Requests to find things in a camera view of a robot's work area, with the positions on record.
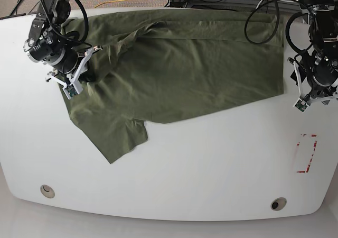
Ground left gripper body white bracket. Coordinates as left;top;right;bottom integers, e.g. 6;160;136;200
287;57;337;107

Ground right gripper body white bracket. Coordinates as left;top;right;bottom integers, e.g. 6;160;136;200
45;45;102;89

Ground olive green t-shirt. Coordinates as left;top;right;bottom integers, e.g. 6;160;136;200
64;9;284;163

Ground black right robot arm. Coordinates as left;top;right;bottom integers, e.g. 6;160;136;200
23;0;102;99

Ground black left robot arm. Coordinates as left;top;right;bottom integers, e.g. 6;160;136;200
285;0;337;112

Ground red tape rectangle marking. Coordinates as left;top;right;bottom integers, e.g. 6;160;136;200
293;134;318;173

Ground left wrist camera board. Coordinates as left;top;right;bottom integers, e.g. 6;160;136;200
294;98;309;113

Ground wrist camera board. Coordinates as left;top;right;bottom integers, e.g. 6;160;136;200
294;98;309;113
62;85;83;100

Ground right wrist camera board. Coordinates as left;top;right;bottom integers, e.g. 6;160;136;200
62;85;83;100

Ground black cables on floor left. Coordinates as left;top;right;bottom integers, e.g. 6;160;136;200
0;0;40;19

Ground right table cable grommet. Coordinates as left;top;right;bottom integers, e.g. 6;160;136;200
270;197;287;211

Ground table cable grommet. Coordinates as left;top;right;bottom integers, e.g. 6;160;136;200
270;197;287;211
40;185;55;199

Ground left table cable grommet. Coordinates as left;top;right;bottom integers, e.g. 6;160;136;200
40;185;55;199

